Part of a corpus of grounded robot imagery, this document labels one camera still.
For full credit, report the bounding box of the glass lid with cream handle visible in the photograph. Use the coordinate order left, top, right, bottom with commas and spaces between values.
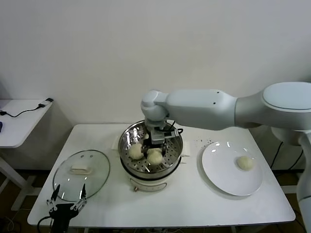
52, 150, 111, 202

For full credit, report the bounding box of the steel steamer pot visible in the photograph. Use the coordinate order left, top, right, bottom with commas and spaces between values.
111, 135, 191, 192

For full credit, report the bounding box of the black cable with adapter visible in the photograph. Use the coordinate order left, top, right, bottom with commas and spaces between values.
0, 98, 54, 118

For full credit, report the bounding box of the stainless steel steamer basket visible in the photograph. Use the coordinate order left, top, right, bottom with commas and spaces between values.
118, 118, 183, 174

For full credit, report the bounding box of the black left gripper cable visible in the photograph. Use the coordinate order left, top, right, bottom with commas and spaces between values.
36, 215, 53, 233

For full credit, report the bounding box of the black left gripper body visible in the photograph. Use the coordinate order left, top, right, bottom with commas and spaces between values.
49, 203, 80, 233

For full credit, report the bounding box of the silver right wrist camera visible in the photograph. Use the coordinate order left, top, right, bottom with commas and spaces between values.
161, 128, 184, 141

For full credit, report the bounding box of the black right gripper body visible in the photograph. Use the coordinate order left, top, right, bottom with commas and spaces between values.
145, 129, 167, 147

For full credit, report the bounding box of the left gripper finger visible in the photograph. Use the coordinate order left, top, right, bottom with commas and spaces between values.
46, 184, 61, 209
70, 183, 87, 210

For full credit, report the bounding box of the white side table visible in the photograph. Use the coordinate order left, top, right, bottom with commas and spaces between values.
0, 99, 54, 212

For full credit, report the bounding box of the white round plate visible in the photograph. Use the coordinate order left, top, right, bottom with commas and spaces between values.
201, 141, 264, 196

